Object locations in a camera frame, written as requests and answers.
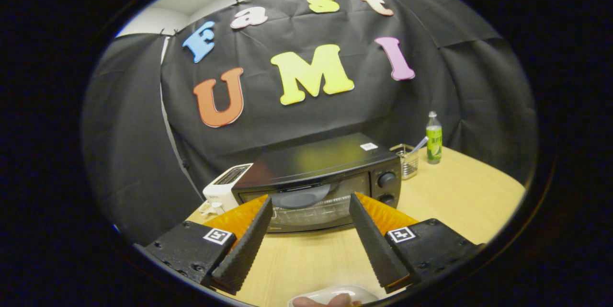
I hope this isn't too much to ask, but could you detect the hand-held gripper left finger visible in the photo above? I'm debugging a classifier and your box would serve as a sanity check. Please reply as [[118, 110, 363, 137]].
[[144, 195, 273, 296]]

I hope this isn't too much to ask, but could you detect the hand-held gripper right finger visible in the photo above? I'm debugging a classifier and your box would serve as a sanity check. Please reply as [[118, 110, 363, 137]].
[[349, 192, 484, 294]]

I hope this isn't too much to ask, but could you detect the black toaster oven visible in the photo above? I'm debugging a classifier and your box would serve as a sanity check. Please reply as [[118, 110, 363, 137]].
[[231, 132, 403, 234]]

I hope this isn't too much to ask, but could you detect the white pop-up toaster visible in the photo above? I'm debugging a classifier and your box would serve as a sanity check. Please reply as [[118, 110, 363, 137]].
[[202, 163, 253, 214]]

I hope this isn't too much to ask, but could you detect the white oval plate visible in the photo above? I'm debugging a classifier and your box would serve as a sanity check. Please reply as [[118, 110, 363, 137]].
[[287, 285, 380, 307]]

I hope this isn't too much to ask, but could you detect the glass jar with straw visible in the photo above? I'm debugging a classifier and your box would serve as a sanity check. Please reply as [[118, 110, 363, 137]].
[[390, 136, 430, 181]]

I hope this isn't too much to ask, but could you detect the green drink bottle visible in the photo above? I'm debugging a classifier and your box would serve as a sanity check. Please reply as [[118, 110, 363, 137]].
[[426, 111, 443, 165]]

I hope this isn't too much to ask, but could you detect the black backdrop cloth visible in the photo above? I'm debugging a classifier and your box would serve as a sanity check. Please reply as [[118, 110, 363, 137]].
[[80, 0, 539, 245]]

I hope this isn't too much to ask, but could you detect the white toaster power cord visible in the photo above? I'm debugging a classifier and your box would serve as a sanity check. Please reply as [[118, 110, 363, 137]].
[[199, 201, 225, 216]]

